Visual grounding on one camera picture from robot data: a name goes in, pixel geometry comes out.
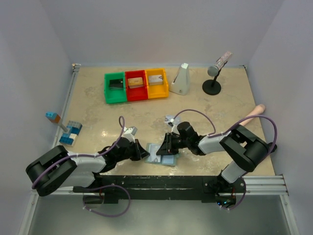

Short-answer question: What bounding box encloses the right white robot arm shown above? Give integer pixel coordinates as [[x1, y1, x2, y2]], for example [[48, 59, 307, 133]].
[[156, 121, 277, 192]]

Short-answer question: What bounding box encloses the black microphone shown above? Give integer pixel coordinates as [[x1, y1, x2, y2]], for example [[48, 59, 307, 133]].
[[268, 142, 277, 153]]

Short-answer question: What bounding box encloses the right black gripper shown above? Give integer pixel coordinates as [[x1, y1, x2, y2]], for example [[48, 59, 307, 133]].
[[156, 132, 190, 156]]

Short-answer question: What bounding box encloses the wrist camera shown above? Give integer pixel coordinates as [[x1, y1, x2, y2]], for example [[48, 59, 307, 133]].
[[123, 126, 137, 142], [168, 118, 177, 132]]

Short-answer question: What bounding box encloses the blue orange brick hammer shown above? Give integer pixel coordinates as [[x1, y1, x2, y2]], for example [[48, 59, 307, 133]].
[[45, 112, 69, 133]]

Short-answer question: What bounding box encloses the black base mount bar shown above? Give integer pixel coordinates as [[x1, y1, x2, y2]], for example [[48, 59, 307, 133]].
[[73, 175, 246, 204]]

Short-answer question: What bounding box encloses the white metronome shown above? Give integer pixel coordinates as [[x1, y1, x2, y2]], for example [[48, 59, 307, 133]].
[[169, 63, 190, 95]]

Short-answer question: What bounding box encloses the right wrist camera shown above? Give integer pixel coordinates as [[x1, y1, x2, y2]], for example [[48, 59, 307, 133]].
[[168, 118, 177, 132]]

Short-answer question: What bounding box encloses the red plastic bin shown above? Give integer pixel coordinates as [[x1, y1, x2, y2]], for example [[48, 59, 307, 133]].
[[125, 70, 148, 102]]

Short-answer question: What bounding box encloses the green plastic bin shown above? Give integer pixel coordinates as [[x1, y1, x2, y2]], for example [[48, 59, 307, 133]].
[[104, 72, 127, 104]]

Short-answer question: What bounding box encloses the white credit card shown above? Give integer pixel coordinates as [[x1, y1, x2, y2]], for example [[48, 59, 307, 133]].
[[146, 143, 161, 164], [164, 115, 181, 126]]

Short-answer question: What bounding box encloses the silver card in bin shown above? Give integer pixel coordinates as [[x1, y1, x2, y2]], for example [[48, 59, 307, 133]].
[[148, 74, 163, 86]]

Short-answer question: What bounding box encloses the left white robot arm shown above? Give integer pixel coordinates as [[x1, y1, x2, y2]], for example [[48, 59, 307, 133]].
[[25, 137, 150, 196]]

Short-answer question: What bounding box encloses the green card holder wallet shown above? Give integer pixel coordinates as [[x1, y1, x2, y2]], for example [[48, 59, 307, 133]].
[[157, 154, 179, 166]]

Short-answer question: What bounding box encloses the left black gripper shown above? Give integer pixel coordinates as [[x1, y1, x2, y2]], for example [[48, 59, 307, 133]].
[[116, 139, 150, 163]]

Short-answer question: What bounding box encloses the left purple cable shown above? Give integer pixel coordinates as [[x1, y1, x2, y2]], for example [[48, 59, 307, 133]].
[[31, 116, 126, 189]]

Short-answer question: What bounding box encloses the black microphone stand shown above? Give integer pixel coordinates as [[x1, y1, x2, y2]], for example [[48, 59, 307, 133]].
[[202, 64, 221, 95]]

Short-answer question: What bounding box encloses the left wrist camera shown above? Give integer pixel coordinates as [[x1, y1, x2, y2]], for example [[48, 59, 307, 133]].
[[123, 126, 137, 142]]

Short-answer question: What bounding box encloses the grey glitter microphone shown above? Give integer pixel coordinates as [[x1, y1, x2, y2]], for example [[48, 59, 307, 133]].
[[207, 51, 233, 77]]

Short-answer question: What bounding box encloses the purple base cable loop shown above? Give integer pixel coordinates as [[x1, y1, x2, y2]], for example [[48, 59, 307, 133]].
[[82, 181, 133, 217]]

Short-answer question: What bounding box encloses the tan card in bin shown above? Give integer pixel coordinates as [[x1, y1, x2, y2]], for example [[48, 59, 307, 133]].
[[127, 77, 144, 89]]

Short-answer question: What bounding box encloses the black card in bin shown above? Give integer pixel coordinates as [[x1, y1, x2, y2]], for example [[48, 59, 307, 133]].
[[109, 78, 124, 90]]

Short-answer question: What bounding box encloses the blue toy brick stack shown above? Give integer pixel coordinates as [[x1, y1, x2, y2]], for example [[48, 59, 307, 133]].
[[59, 120, 83, 146]]

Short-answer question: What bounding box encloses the yellow plastic bin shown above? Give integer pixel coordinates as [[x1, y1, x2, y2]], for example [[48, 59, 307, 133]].
[[145, 68, 169, 99]]

